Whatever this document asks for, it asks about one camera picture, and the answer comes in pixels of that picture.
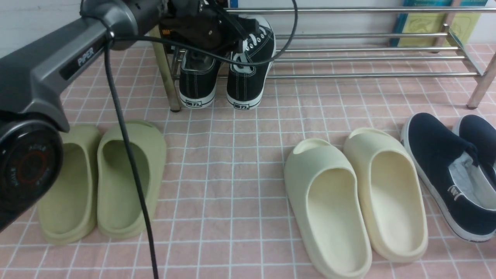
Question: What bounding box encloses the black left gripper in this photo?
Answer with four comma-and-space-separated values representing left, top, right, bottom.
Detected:
159, 0, 260, 53

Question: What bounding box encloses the right navy slip-on shoe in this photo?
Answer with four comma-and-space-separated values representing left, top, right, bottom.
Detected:
452, 115, 496, 175

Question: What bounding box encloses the right green foam slipper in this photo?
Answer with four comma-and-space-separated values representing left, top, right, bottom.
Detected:
97, 120, 167, 239

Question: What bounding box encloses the left navy slip-on shoe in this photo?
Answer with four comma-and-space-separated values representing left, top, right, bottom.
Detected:
401, 113, 496, 243

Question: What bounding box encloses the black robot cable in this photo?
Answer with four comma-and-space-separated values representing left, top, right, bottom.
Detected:
102, 0, 298, 279

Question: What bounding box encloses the navy slip-on shoe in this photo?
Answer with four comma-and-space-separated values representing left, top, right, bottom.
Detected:
452, 115, 496, 175
401, 113, 496, 243

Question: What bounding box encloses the black canvas sneaker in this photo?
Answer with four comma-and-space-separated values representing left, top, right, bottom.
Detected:
179, 50, 222, 109
226, 15, 277, 110

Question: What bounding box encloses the left cream foam slipper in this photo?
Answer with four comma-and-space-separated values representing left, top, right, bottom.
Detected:
284, 138, 372, 279

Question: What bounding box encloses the left green foam slipper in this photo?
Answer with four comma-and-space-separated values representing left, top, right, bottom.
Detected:
37, 125, 102, 245

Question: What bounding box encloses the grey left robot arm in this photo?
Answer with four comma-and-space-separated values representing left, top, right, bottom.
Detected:
0, 0, 260, 230

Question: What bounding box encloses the green foam slipper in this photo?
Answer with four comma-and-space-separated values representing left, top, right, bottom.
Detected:
97, 120, 167, 239
37, 125, 102, 245

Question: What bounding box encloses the right cream foam slipper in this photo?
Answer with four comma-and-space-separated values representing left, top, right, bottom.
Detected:
343, 127, 428, 263

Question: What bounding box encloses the blue yellow box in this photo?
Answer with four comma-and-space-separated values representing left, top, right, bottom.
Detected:
389, 0, 480, 47

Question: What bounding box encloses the metal shoe rack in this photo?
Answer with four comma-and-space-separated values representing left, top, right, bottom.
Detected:
150, 9, 495, 112

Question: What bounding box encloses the cream foam slipper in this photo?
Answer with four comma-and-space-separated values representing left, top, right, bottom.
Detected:
343, 127, 428, 263
284, 138, 372, 279

